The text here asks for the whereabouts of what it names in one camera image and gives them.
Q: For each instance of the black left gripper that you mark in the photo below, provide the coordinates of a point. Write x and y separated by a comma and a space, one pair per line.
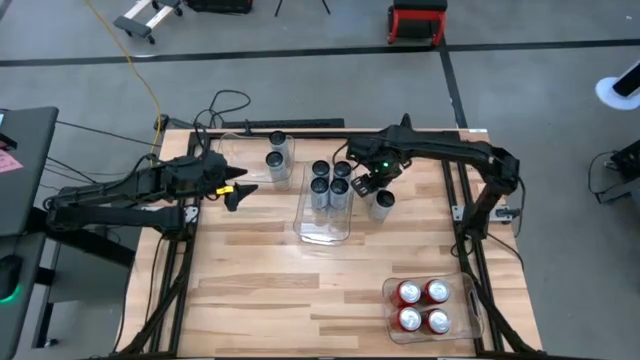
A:
202, 175

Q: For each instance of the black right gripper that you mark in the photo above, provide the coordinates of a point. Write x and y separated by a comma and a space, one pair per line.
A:
380, 152

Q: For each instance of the red Star Wars Coca-Cola can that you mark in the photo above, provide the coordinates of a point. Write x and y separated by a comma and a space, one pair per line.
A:
409, 318

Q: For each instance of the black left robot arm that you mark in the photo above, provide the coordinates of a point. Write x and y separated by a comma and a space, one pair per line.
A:
115, 215

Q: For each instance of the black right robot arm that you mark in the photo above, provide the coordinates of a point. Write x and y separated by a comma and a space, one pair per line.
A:
450, 147

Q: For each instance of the yellow tape tag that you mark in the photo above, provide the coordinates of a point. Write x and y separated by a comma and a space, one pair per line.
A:
225, 190

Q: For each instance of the wide clear plastic bin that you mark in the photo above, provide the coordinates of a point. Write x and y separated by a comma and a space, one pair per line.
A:
245, 160
467, 310

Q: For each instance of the black clamp knob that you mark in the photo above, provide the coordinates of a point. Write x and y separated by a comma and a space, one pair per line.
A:
247, 126
406, 120

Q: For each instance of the narrow clear plastic bin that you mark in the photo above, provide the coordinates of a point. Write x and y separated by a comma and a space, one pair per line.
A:
325, 235

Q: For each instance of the red black stool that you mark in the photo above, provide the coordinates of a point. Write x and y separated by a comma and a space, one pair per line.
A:
416, 20

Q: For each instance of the black case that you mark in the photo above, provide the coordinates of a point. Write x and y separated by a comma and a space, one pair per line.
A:
220, 5

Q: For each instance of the black tripod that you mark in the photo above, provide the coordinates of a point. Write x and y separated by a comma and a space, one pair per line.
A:
326, 7

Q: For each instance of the wooden wheeled dolly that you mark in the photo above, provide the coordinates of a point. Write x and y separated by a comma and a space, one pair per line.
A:
132, 25

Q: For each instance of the dark grey desk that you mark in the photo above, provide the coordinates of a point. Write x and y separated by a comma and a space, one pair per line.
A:
30, 150

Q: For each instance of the pink sticky note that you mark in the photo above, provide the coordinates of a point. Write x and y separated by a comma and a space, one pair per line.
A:
7, 162

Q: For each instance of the black computer mouse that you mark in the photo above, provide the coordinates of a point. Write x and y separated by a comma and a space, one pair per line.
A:
7, 275

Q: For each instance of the black equipment stand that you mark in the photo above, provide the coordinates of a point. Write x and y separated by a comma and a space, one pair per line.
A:
627, 165

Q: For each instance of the white round pedestal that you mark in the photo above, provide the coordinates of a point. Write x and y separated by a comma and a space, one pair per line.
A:
612, 95

